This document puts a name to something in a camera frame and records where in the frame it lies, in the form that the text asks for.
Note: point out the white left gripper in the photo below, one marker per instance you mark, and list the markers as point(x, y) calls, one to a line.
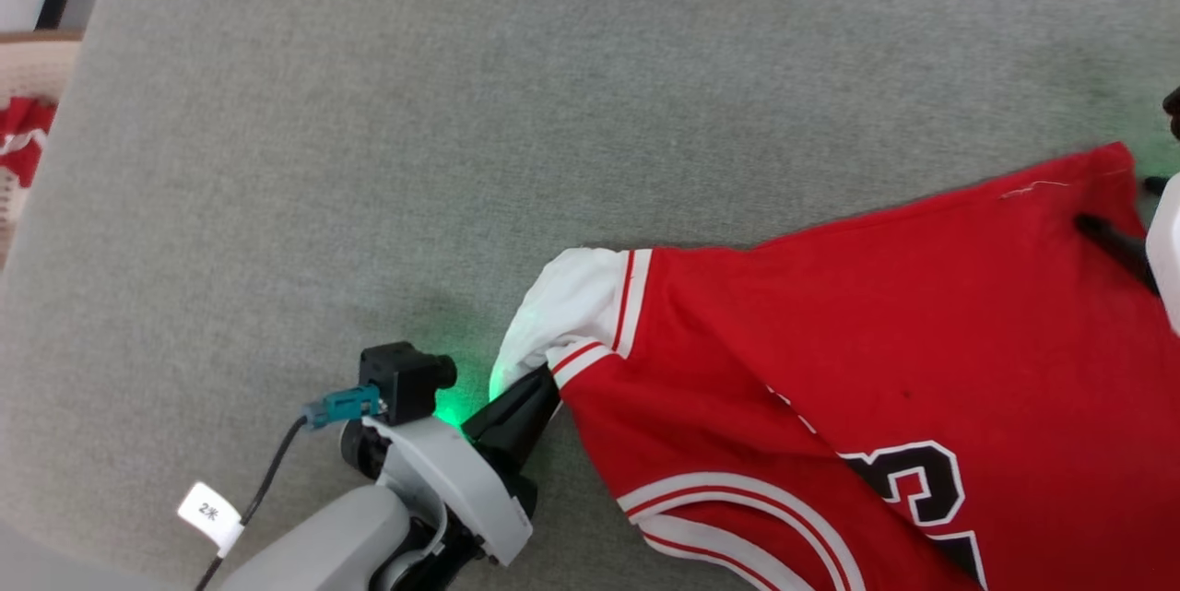
point(452, 480)

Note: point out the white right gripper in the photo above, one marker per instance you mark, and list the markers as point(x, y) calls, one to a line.
point(1169, 250)

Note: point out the red white basketball jersey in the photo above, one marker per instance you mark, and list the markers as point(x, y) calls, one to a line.
point(876, 324)

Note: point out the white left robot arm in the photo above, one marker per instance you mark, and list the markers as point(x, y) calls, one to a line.
point(332, 545)

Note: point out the red garment with white trim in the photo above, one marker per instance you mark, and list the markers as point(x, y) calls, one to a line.
point(23, 135)

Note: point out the beige woven laundry basket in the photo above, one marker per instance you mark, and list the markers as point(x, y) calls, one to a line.
point(41, 65)

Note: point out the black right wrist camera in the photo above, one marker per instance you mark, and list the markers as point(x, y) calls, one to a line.
point(1174, 112)

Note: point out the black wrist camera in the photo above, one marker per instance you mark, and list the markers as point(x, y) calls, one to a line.
point(1174, 112)
point(401, 379)

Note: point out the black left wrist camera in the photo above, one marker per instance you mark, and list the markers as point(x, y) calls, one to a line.
point(401, 379)

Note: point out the teal left camera connector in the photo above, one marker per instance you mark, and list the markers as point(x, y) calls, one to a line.
point(343, 405)

